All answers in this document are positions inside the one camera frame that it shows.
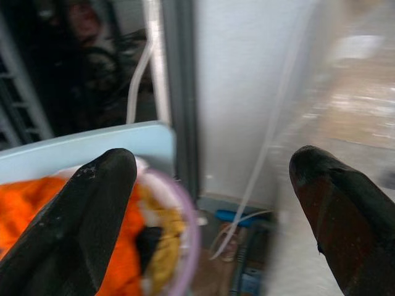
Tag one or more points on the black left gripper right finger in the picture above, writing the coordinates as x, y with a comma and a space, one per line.
345, 222

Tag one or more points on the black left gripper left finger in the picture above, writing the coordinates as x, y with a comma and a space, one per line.
71, 228

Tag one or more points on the orange cloth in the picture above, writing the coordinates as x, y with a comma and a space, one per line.
27, 200

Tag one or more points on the light blue plastic basin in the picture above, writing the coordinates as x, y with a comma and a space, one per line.
77, 148

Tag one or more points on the mustard yellow cloth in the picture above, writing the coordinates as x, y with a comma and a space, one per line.
166, 234

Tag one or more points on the pink translucent laundry basket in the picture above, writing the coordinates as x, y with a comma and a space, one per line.
192, 234

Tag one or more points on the grey slatted rack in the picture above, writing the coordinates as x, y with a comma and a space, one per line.
18, 98

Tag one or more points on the grey metal door frame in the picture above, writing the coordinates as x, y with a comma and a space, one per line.
180, 92

